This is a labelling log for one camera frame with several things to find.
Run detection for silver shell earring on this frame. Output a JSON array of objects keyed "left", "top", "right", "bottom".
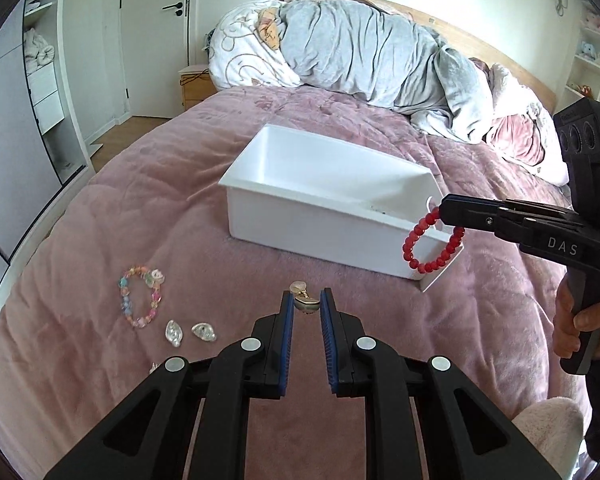
[
  {"left": 164, "top": 320, "right": 184, "bottom": 348},
  {"left": 190, "top": 322, "right": 216, "bottom": 342}
]

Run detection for red bead bracelet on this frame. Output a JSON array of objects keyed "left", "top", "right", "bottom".
[{"left": 402, "top": 209, "right": 466, "bottom": 276}]

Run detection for colourful pastel bead bracelet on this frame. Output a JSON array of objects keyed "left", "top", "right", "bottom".
[{"left": 118, "top": 264, "right": 168, "bottom": 330}]

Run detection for white bedroom door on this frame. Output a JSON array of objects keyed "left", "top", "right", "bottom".
[{"left": 120, "top": 0, "right": 189, "bottom": 118}]

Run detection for person's right hand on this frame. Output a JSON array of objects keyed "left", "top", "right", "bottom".
[{"left": 553, "top": 278, "right": 600, "bottom": 359}]

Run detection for pink pillow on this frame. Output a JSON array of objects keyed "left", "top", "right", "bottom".
[{"left": 483, "top": 115, "right": 545, "bottom": 167}]

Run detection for pink plush bedspread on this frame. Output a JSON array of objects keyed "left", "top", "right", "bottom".
[{"left": 0, "top": 87, "right": 591, "bottom": 479}]

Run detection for wooden headboard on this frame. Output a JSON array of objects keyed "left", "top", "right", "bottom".
[{"left": 274, "top": 0, "right": 560, "bottom": 111}]

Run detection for white toy shelf unit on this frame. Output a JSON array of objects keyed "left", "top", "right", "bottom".
[{"left": 556, "top": 3, "right": 600, "bottom": 110}]

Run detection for white plastic storage box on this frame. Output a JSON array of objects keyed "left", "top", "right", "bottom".
[{"left": 219, "top": 124, "right": 442, "bottom": 290}]

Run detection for grey rumpled duvet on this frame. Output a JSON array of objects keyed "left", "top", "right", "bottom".
[{"left": 278, "top": 0, "right": 493, "bottom": 144}]

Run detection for wooden bedside table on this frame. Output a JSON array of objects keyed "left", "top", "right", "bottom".
[{"left": 178, "top": 64, "right": 216, "bottom": 110}]

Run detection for grey sliding wardrobe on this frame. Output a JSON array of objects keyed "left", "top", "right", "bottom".
[{"left": 0, "top": 0, "right": 61, "bottom": 259}]

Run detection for white patterned pillow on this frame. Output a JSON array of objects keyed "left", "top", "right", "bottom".
[{"left": 208, "top": 0, "right": 301, "bottom": 90}]

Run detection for folded white towels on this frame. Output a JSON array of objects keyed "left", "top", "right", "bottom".
[{"left": 23, "top": 28, "right": 55, "bottom": 74}]

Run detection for white open shelf column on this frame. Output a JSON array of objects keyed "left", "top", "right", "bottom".
[{"left": 22, "top": 0, "right": 92, "bottom": 185}]

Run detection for black right gripper camera box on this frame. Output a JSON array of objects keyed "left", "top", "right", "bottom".
[{"left": 554, "top": 98, "right": 600, "bottom": 229}]

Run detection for black door handle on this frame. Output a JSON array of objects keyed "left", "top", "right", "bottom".
[{"left": 161, "top": 1, "right": 185, "bottom": 16}]

